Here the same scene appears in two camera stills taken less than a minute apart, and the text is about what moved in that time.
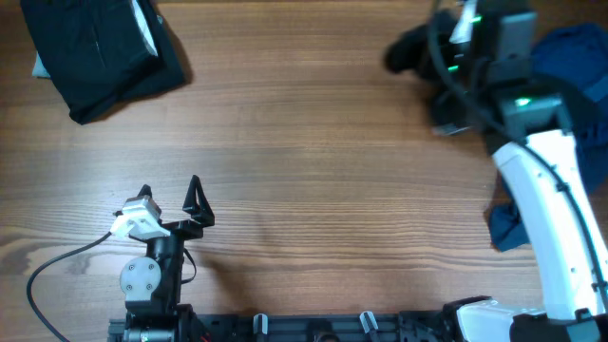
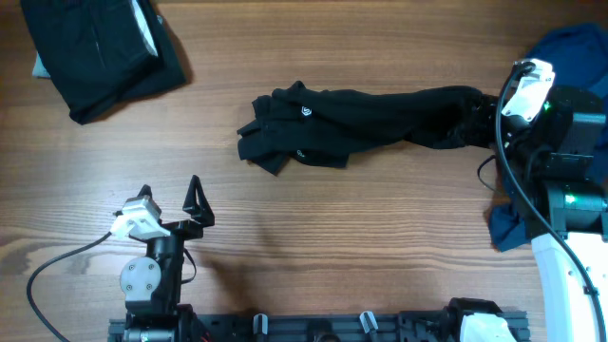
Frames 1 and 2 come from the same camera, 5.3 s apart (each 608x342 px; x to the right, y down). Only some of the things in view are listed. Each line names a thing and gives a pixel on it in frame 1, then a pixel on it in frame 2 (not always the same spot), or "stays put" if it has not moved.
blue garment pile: x=573 y=57 stays put
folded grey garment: x=40 y=69 stays put
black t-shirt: x=411 y=50 -> x=326 y=126
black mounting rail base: x=199 y=324 stays put
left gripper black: x=199 y=213 stays put
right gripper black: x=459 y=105 -> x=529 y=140
